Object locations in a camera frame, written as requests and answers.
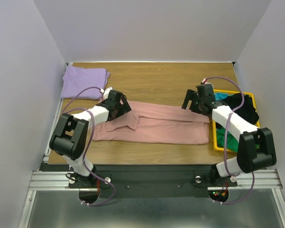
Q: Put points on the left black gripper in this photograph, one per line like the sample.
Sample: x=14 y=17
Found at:
x=124 y=109

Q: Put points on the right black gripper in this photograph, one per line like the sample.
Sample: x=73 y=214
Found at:
x=193 y=102

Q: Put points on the pink t-shirt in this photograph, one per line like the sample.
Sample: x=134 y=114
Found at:
x=155 y=123

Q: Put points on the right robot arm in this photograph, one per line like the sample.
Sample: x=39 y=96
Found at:
x=256 y=149

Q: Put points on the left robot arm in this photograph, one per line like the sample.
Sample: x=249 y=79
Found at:
x=70 y=133

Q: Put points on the teal cloth in bin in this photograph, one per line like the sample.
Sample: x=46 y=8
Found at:
x=220 y=96

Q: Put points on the yellow plastic bin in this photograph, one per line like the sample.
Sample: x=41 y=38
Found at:
x=214 y=127

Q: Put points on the folded purple t-shirt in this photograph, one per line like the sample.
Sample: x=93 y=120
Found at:
x=84 y=83

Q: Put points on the black t-shirt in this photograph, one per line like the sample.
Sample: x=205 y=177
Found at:
x=246 y=111

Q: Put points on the green t-shirt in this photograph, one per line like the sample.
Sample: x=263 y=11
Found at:
x=232 y=143

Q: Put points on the left silver knob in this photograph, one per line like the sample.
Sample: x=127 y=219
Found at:
x=107 y=180

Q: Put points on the silver knob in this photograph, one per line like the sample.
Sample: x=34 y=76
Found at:
x=198 y=179
x=107 y=180

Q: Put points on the right silver knob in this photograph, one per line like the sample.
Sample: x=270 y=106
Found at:
x=198 y=179

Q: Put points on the electronics board with leds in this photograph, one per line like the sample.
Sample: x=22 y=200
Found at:
x=220 y=195

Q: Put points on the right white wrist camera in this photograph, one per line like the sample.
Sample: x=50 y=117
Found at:
x=205 y=82

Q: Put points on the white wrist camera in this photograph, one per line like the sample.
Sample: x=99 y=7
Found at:
x=105 y=92
x=205 y=82

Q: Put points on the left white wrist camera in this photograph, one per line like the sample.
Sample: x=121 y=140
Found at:
x=105 y=92

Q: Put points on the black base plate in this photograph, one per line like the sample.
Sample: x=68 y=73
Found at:
x=137 y=181

